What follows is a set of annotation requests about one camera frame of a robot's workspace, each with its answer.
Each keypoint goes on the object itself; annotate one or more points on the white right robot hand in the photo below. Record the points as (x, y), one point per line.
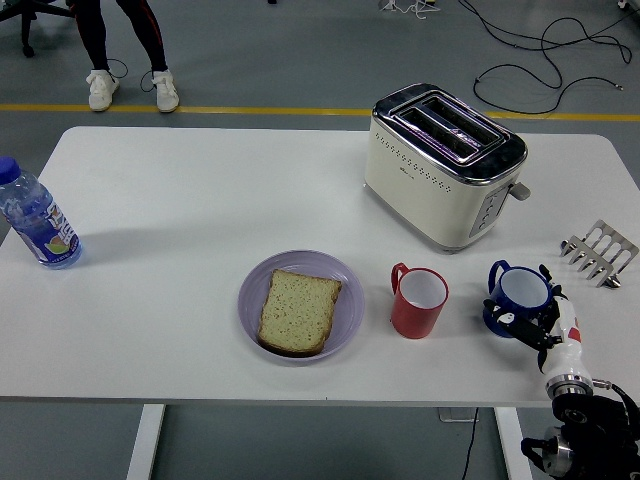
(562, 345)

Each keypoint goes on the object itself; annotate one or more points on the blue enamel cup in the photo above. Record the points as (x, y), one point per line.
(522, 292)

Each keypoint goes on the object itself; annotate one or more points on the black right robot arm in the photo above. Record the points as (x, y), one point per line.
(580, 415)

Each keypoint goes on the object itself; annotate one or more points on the red enamel cup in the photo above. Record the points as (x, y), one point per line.
(415, 320)

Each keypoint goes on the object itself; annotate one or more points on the slice of toast bread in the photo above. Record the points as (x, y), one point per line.
(297, 315)

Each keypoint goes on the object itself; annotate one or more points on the silver metal toast rack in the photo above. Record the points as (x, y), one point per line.
(605, 250)

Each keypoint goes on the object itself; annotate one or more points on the white table leg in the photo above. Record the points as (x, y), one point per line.
(145, 445)
(515, 445)

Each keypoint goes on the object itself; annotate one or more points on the grey box under table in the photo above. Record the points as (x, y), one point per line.
(455, 415)

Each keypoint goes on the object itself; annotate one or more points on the cream and chrome toaster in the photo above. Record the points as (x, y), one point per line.
(425, 200)

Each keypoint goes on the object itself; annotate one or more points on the purple round plate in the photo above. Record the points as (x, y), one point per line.
(250, 305)

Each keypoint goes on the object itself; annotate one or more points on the clear water bottle blue cap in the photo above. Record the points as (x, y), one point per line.
(40, 225)

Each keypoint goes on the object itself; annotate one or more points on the person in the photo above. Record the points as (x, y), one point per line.
(95, 35)

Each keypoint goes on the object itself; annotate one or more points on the black office chair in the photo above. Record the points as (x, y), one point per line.
(27, 15)

